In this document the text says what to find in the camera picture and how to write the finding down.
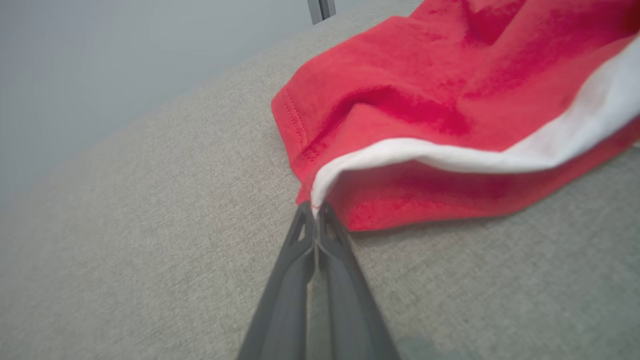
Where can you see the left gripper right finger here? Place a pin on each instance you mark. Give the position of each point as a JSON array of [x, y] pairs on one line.
[[350, 300]]

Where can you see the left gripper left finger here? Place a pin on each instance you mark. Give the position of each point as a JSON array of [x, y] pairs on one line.
[[285, 300]]

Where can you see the red shorts white stripe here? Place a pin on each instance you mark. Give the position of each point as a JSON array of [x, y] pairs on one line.
[[450, 90]]

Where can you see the grey partition post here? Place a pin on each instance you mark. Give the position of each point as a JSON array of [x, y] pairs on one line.
[[320, 10]]

